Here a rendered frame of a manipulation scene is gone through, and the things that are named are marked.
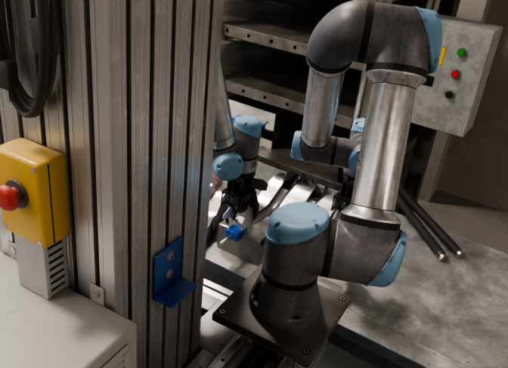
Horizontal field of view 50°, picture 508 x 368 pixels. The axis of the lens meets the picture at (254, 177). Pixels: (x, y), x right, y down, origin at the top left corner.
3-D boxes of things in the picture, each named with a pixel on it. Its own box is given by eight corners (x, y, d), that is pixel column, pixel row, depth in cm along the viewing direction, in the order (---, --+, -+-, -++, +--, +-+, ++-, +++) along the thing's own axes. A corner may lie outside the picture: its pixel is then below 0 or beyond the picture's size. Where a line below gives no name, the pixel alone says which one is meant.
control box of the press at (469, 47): (397, 350, 252) (493, 32, 184) (339, 321, 265) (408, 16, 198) (412, 324, 269) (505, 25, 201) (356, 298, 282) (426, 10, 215)
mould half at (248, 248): (286, 280, 161) (292, 242, 154) (216, 247, 172) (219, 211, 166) (354, 214, 199) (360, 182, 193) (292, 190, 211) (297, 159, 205)
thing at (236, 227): (226, 254, 158) (227, 239, 156) (212, 248, 161) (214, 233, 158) (250, 236, 169) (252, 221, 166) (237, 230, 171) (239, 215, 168)
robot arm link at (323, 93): (303, 20, 98) (288, 171, 138) (364, 28, 96) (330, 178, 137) (312, -21, 104) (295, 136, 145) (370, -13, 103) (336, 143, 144)
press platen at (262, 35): (365, 71, 211) (367, 59, 208) (153, 17, 259) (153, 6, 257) (422, 43, 268) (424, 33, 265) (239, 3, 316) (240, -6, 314)
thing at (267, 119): (271, 149, 247) (275, 114, 239) (223, 132, 259) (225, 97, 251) (320, 121, 285) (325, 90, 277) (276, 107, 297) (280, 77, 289)
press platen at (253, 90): (353, 131, 222) (355, 119, 220) (152, 67, 271) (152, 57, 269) (410, 91, 279) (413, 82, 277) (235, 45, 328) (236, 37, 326)
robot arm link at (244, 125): (228, 114, 150) (257, 113, 153) (225, 149, 155) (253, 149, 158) (236, 125, 143) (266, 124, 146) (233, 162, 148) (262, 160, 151)
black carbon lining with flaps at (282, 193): (283, 245, 165) (286, 218, 160) (239, 225, 172) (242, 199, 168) (331, 202, 192) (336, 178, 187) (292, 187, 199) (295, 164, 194)
